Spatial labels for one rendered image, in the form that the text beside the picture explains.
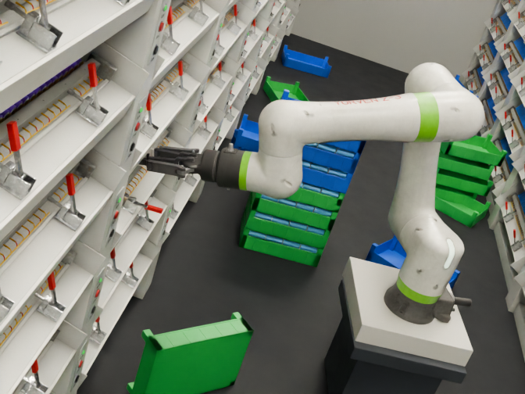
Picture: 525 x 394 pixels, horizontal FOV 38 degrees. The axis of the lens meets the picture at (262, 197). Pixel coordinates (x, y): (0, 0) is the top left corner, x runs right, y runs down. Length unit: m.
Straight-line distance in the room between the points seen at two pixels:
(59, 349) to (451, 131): 0.99
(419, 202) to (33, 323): 1.14
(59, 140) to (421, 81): 1.07
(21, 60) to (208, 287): 1.78
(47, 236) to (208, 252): 1.52
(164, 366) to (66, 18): 1.17
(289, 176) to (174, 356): 0.56
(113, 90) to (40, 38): 0.45
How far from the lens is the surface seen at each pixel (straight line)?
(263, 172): 1.75
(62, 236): 1.29
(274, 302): 2.60
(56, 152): 1.11
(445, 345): 2.13
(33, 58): 0.89
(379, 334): 2.07
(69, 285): 1.50
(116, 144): 1.41
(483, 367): 2.77
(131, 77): 1.36
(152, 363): 1.98
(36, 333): 1.39
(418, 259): 2.06
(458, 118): 1.83
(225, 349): 2.09
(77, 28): 1.01
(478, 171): 3.81
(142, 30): 1.33
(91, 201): 1.40
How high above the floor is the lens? 1.44
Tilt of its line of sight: 27 degrees down
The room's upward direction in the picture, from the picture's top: 19 degrees clockwise
